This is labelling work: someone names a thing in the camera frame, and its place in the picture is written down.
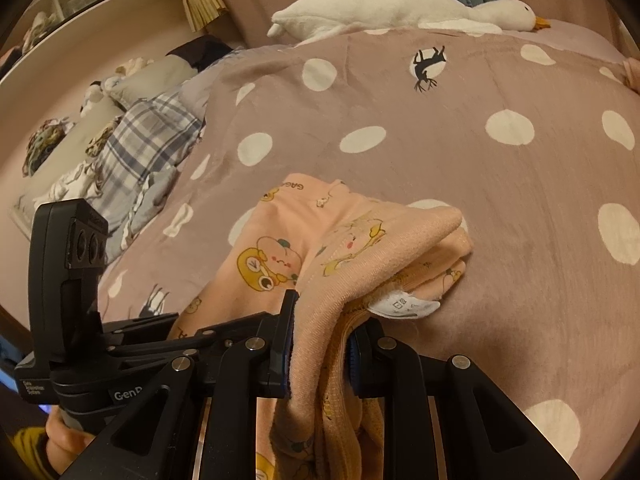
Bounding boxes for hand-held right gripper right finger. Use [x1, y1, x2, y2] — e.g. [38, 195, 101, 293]
[347, 317, 581, 480]

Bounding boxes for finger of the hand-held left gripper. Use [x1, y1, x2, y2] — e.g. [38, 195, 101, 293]
[101, 310, 282, 336]
[105, 329, 251, 362]

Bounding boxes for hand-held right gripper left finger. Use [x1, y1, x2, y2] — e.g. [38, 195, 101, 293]
[59, 289, 301, 480]

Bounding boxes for pink cartoon print pants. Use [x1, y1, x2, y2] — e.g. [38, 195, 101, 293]
[167, 172, 473, 480]

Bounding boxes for person's left hand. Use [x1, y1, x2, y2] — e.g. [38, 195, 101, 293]
[45, 402, 96, 467]

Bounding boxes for multicoloured floral cloth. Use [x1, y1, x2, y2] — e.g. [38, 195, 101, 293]
[25, 117, 68, 173]

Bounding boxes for blue white plaid cloth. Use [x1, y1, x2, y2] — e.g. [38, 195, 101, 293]
[92, 92, 206, 261]

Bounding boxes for pink polka dot blanket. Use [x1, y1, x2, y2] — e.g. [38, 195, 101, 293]
[97, 20, 640, 476]

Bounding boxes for dark cloth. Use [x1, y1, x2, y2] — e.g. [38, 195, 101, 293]
[167, 35, 236, 73]

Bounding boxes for white curved shelf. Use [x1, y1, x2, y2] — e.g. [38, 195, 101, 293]
[0, 0, 191, 86]

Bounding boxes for straw tassel bundle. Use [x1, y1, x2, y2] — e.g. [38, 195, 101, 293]
[180, 0, 227, 33]

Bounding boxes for white goose plush toy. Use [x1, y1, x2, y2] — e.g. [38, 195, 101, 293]
[267, 0, 551, 47]

